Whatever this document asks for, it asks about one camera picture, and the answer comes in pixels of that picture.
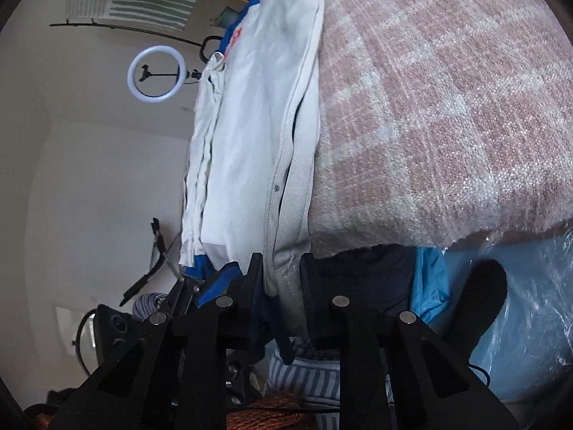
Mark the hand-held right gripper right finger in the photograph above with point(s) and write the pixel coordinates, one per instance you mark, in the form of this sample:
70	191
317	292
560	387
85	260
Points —
309	304

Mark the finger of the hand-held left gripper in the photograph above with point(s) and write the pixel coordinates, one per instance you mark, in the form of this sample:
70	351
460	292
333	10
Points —
219	282

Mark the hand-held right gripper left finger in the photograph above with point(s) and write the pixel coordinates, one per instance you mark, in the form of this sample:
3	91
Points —
255	286

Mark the white and blue jacket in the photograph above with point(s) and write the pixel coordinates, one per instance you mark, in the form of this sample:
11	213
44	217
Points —
250	121

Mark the grey striped cloth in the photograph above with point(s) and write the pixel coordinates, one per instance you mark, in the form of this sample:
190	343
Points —
304	380

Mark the navy quilted jacket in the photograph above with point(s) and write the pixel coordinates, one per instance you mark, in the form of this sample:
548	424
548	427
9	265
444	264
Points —
380	273

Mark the black tripod stand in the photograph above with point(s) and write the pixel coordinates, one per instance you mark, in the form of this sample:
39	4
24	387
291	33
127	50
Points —
155	233

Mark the brown knitted cloth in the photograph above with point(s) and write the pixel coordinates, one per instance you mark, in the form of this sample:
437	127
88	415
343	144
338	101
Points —
268	416

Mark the bright blue cloth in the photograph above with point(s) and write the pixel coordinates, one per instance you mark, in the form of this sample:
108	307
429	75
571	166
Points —
429	286

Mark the black fuzzy cloth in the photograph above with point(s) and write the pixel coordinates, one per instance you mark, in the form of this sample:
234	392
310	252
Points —
483	295

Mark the clear plastic bag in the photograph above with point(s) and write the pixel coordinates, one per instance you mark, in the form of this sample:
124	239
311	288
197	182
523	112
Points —
537	300

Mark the black metal tube rack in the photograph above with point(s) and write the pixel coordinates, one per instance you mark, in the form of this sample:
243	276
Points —
210	37

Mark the pink plaid blanket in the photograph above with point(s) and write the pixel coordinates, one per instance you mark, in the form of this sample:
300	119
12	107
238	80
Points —
447	98

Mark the teal pot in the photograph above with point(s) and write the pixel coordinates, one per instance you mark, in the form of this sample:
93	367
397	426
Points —
226	18

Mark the thin black rod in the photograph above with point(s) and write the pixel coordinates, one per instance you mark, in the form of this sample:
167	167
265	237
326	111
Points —
89	23

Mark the green striped white cloth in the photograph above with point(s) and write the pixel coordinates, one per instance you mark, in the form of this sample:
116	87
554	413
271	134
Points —
147	0

